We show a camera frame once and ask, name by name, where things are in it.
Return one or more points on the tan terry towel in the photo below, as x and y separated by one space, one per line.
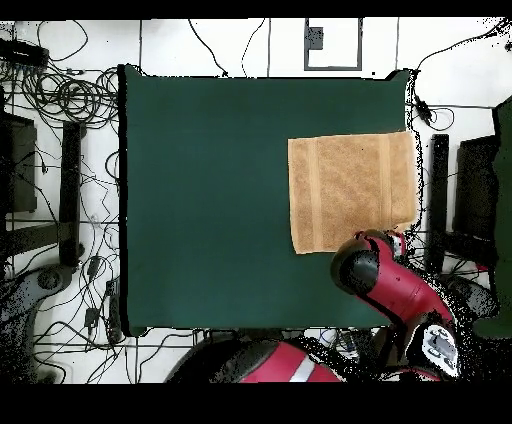
348 192

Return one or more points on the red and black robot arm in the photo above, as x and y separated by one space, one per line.
396 284

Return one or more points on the dark green table cloth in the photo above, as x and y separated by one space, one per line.
240 260

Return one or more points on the grey floor socket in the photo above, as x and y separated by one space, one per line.
314 38

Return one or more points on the black stand base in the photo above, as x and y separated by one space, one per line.
70 192
439 192

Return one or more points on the grey swivel chair base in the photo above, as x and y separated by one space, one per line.
48 278
476 296

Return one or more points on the black box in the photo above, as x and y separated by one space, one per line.
22 168
476 188

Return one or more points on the green cloth beside table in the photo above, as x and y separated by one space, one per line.
504 200

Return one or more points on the black power strip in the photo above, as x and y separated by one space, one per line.
22 54

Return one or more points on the grey floor hatch frame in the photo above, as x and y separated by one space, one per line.
305 60

